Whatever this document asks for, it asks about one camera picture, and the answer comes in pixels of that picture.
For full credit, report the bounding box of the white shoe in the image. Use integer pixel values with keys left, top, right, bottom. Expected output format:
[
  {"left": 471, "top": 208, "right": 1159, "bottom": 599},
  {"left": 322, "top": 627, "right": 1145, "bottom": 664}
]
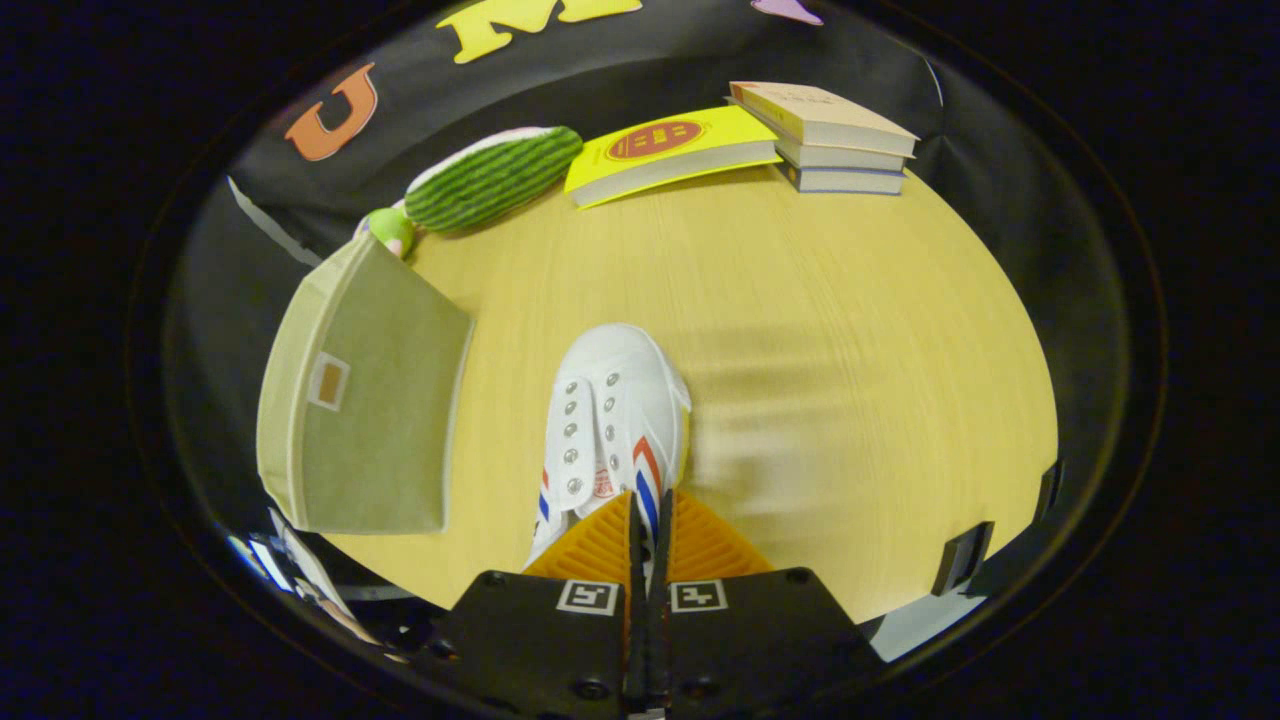
[{"left": 527, "top": 323, "right": 693, "bottom": 576}]

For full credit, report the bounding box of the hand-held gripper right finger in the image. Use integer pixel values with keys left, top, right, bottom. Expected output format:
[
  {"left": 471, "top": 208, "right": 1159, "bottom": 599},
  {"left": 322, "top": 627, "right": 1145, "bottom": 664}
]
[{"left": 650, "top": 488, "right": 886, "bottom": 717}]

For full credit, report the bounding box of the grey cover book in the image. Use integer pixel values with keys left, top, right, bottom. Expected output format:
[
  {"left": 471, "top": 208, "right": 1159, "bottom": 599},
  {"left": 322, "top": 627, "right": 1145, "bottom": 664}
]
[{"left": 778, "top": 160, "right": 905, "bottom": 196}]

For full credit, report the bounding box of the black backdrop cloth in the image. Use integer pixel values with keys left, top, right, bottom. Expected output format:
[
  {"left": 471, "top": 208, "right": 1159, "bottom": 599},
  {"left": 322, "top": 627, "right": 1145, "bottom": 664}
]
[{"left": 165, "top": 0, "right": 1131, "bottom": 601}]

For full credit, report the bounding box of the white paperback book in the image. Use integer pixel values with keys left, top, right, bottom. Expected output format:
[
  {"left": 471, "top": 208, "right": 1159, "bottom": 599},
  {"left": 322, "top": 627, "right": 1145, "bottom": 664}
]
[{"left": 772, "top": 133, "right": 907, "bottom": 173}]

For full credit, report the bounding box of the pink and green plush toy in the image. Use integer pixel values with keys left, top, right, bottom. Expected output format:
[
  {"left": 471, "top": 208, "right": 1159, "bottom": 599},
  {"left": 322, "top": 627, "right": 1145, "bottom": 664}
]
[{"left": 358, "top": 207, "right": 417, "bottom": 259}]

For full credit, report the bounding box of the watermelon slice plush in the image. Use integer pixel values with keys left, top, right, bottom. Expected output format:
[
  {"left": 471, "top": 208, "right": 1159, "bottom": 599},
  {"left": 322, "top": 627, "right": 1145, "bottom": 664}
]
[{"left": 405, "top": 126, "right": 584, "bottom": 234}]

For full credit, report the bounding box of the yellow book with red circle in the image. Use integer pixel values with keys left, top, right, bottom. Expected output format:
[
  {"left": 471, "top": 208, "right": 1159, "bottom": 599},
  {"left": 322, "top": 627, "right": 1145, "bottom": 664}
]
[{"left": 565, "top": 105, "right": 783, "bottom": 209}]

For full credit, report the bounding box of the tan cover book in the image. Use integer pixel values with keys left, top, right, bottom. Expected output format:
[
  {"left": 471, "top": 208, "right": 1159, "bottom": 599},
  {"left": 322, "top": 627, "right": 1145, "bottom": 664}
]
[{"left": 728, "top": 81, "right": 919, "bottom": 158}]

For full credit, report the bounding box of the beige fabric storage box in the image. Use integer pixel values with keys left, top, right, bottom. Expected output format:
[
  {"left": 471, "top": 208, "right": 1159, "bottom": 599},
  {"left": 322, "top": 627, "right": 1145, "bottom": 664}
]
[{"left": 257, "top": 233, "right": 474, "bottom": 536}]

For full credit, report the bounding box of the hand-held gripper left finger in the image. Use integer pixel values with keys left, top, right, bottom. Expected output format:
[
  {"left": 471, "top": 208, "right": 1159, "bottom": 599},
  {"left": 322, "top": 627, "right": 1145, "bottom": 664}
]
[{"left": 440, "top": 490, "right": 641, "bottom": 719}]

